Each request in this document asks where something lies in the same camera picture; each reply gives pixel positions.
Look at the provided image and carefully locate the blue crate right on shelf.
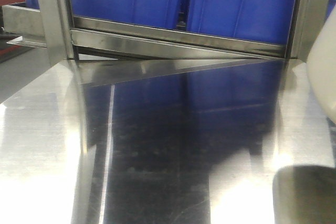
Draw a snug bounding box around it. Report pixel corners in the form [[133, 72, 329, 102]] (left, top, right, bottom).
[[186, 0, 295, 45]]

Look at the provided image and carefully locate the stainless steel shelf frame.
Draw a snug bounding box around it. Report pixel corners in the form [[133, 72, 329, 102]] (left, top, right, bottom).
[[2, 0, 336, 65]]

